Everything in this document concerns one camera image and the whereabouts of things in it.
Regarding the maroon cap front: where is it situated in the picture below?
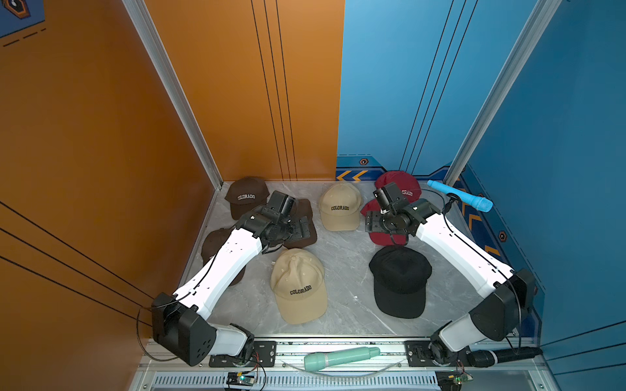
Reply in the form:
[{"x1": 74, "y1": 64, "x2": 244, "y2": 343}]
[{"x1": 360, "y1": 200, "x2": 408, "y2": 246}]

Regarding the maroon cap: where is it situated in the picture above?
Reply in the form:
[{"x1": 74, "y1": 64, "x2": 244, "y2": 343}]
[
  {"x1": 360, "y1": 200, "x2": 408, "y2": 246},
  {"x1": 375, "y1": 171, "x2": 422, "y2": 202}
]

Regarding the brown cap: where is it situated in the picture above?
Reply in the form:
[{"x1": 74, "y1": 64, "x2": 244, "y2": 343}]
[
  {"x1": 225, "y1": 177, "x2": 270, "y2": 220},
  {"x1": 284, "y1": 199, "x2": 317, "y2": 249},
  {"x1": 201, "y1": 228, "x2": 232, "y2": 266}
]

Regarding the beige cap front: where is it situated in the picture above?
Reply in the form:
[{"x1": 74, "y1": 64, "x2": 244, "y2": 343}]
[{"x1": 270, "y1": 249, "x2": 328, "y2": 325}]

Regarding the beige cap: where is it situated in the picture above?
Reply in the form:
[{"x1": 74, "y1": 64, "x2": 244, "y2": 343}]
[
  {"x1": 319, "y1": 182, "x2": 363, "y2": 231},
  {"x1": 270, "y1": 249, "x2": 328, "y2": 325}
]

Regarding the black cap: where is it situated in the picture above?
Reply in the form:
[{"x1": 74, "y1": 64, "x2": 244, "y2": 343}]
[{"x1": 368, "y1": 246, "x2": 432, "y2": 319}]

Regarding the beige cap back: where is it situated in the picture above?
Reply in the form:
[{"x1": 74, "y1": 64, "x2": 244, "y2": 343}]
[{"x1": 319, "y1": 182, "x2": 363, "y2": 231}]

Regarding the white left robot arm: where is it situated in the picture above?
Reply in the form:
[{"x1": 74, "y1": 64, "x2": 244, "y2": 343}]
[{"x1": 150, "y1": 205, "x2": 311, "y2": 367}]

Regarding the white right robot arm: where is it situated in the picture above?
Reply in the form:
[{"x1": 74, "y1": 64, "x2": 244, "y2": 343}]
[{"x1": 365, "y1": 195, "x2": 536, "y2": 366}]

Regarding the maroon cap back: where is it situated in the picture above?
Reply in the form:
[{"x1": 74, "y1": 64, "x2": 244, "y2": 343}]
[{"x1": 375, "y1": 171, "x2": 422, "y2": 202}]

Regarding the blue microphone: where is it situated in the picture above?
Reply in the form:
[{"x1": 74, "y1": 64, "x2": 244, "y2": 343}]
[{"x1": 427, "y1": 180, "x2": 493, "y2": 213}]

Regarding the green microphone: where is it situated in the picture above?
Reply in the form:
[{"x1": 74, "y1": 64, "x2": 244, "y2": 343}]
[{"x1": 303, "y1": 346, "x2": 381, "y2": 372}]

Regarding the green circuit board left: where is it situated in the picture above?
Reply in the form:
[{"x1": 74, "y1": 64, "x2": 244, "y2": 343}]
[{"x1": 225, "y1": 371, "x2": 257, "y2": 390}]

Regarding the black microphone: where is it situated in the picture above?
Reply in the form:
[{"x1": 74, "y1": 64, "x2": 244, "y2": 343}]
[{"x1": 466, "y1": 346, "x2": 543, "y2": 368}]

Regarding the circuit board right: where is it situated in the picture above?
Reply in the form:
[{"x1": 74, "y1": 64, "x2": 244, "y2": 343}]
[{"x1": 436, "y1": 372, "x2": 473, "y2": 391}]

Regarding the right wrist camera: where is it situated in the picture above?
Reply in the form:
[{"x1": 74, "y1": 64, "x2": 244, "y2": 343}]
[{"x1": 373, "y1": 182, "x2": 407, "y2": 213}]

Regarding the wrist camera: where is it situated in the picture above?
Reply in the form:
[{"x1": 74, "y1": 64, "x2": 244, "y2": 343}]
[
  {"x1": 267, "y1": 191, "x2": 296, "y2": 216},
  {"x1": 373, "y1": 182, "x2": 407, "y2": 213}
]

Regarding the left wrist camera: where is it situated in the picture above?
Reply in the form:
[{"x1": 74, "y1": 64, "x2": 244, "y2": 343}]
[{"x1": 267, "y1": 191, "x2": 296, "y2": 216}]

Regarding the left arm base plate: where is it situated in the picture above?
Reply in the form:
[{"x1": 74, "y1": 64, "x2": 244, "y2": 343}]
[{"x1": 209, "y1": 340, "x2": 277, "y2": 368}]

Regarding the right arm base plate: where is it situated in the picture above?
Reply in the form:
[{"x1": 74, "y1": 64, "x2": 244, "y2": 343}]
[{"x1": 404, "y1": 340, "x2": 438, "y2": 368}]

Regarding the aluminium front rail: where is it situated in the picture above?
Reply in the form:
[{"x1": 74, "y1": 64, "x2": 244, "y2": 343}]
[{"x1": 129, "y1": 335, "x2": 559, "y2": 390}]

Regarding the aluminium corner post left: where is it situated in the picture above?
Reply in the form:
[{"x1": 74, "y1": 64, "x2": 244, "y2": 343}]
[{"x1": 122, "y1": 0, "x2": 223, "y2": 191}]

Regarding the aluminium corner post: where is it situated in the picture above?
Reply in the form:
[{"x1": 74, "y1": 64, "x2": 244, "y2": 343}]
[
  {"x1": 122, "y1": 0, "x2": 223, "y2": 191},
  {"x1": 443, "y1": 0, "x2": 562, "y2": 186}
]

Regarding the aluminium corner post right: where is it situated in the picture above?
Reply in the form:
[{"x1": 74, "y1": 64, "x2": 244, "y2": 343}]
[{"x1": 443, "y1": 0, "x2": 562, "y2": 186}]

